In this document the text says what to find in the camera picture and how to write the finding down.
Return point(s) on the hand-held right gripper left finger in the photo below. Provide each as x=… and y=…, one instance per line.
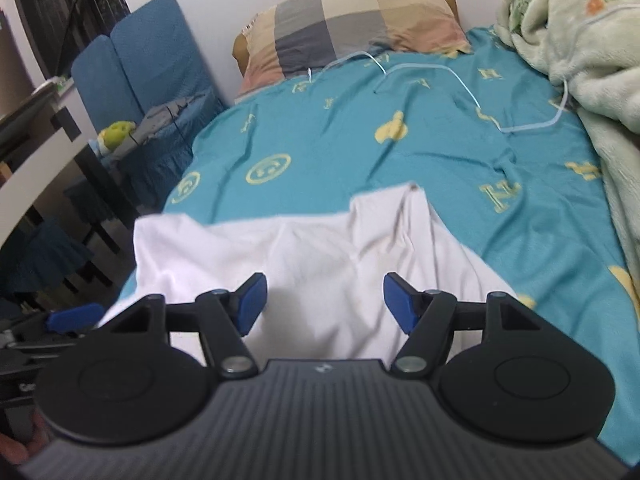
x=252, y=300

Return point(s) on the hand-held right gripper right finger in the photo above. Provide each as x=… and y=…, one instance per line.
x=397, y=300

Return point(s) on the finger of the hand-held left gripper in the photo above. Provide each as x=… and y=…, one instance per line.
x=75, y=317

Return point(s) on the white shirt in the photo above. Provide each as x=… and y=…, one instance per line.
x=320, y=255

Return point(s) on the person's left hand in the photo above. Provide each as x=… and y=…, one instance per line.
x=40, y=427

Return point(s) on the blue covered stool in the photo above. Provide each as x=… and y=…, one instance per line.
x=40, y=260

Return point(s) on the wooden table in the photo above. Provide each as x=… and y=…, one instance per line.
x=35, y=180

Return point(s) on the teal printed bed sheet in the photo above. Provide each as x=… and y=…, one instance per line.
x=350, y=135

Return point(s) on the green plush toy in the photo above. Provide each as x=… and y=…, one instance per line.
x=116, y=134

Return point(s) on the grey cloth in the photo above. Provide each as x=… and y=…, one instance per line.
x=160, y=120

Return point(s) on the blue covered chair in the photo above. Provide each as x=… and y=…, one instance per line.
x=155, y=50
x=100, y=85

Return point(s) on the brown pillow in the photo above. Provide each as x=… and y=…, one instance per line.
x=241, y=55

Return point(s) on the checked pillow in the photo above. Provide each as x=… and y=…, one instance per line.
x=350, y=25

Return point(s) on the green fleece blanket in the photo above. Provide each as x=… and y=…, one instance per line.
x=590, y=60

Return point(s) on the dark window grille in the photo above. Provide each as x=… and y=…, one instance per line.
x=65, y=10

